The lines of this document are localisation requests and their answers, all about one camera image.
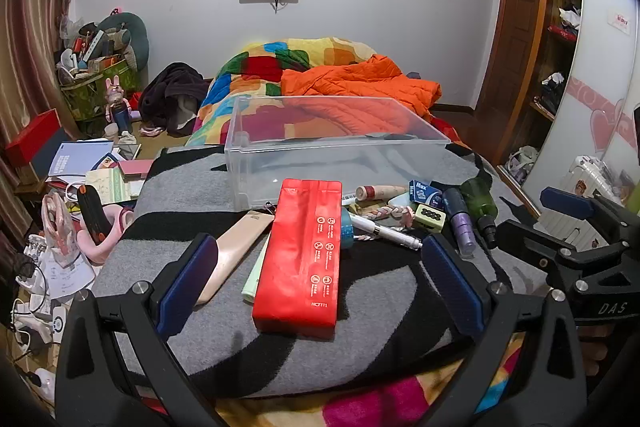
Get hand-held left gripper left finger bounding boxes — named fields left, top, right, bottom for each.
left=55, top=233, right=226, bottom=427

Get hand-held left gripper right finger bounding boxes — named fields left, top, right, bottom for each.
left=420, top=233, right=588, bottom=427

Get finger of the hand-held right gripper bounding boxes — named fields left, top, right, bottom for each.
left=496, top=218, right=593, bottom=284
left=540, top=187, right=626, bottom=230

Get beige cosmetic tube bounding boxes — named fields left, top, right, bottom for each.
left=192, top=210, right=276, bottom=306

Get purple black cosmetic bottle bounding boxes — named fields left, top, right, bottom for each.
left=442, top=188, right=477, bottom=257

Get light green tube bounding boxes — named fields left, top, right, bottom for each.
left=241, top=232, right=272, bottom=306

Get dark green bottle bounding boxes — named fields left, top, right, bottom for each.
left=460, top=177, right=499, bottom=250

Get green bubble fidget toy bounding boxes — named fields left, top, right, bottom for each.
left=414, top=203, right=447, bottom=234

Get white pen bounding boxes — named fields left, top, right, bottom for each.
left=348, top=212, right=423, bottom=250

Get small blue box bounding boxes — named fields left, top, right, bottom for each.
left=408, top=179, right=443, bottom=204

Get red pouch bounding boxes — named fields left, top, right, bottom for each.
left=252, top=178, right=343, bottom=340

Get teal tape roll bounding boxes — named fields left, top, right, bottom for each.
left=340, top=206, right=357, bottom=250

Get clear plastic storage box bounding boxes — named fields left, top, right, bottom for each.
left=224, top=95, right=452, bottom=212

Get person's right hand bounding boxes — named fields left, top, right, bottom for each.
left=577, top=324, right=618, bottom=378

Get white bag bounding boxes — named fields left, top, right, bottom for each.
left=505, top=146, right=538, bottom=185

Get grey black blanket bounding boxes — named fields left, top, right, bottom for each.
left=92, top=144, right=551, bottom=398

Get pink curved plastic object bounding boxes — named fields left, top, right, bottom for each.
left=70, top=204, right=136, bottom=265

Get beige bottle with red cap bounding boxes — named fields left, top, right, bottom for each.
left=355, top=184, right=408, bottom=202

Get black orange handheld tool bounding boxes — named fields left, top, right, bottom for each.
left=76, top=184, right=113, bottom=244

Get white paper sheets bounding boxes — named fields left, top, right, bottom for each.
left=37, top=247, right=96, bottom=300

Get pink notebook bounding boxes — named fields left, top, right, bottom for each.
left=117, top=158, right=156, bottom=180

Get pink yellow printed bedsheet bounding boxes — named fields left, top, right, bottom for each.
left=215, top=337, right=526, bottom=427

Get white charger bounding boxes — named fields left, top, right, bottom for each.
left=49, top=313, right=68, bottom=344

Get wooden wardrobe shelves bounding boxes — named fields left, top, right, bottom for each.
left=500, top=0, right=585, bottom=208

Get pink clear bag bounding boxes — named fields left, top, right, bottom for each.
left=41, top=193, right=81, bottom=268

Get white pink sliding door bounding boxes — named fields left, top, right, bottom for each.
left=525, top=0, right=640, bottom=218

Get blue white book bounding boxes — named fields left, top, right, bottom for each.
left=48, top=141, right=115, bottom=178

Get wooden door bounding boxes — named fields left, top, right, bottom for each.
left=472, top=0, right=543, bottom=168

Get dark blue bottle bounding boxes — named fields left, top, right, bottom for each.
left=112, top=104, right=133, bottom=135

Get dark clothes pile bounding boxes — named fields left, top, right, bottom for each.
left=138, top=62, right=213, bottom=138

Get pink rabbit toy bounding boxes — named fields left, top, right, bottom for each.
left=102, top=76, right=133, bottom=122

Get green storage basket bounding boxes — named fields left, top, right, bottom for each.
left=60, top=57, right=141, bottom=122

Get red box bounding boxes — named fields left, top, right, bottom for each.
left=5, top=108, right=63, bottom=168

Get orange puffer jacket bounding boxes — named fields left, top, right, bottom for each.
left=280, top=54, right=443, bottom=138

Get colourful patchwork quilt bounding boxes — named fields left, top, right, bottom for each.
left=185, top=37, right=471, bottom=148

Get grey green neck pillow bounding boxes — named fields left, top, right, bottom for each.
left=97, top=12, right=150, bottom=70

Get striped curtain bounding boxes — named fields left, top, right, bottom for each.
left=0, top=0, right=96, bottom=188

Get pink braided hair tie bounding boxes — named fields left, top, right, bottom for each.
left=357, top=202, right=416, bottom=228

